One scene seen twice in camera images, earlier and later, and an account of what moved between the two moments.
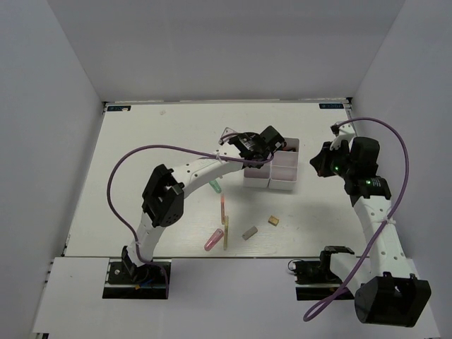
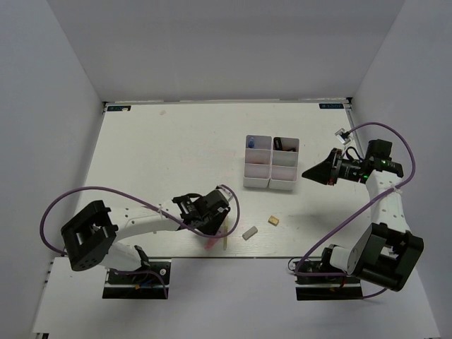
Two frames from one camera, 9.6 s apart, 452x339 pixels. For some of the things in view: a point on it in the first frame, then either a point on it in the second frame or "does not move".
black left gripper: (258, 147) → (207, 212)
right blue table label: (331, 106) does not move
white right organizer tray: (284, 166) does not move
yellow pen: (226, 232) does not move
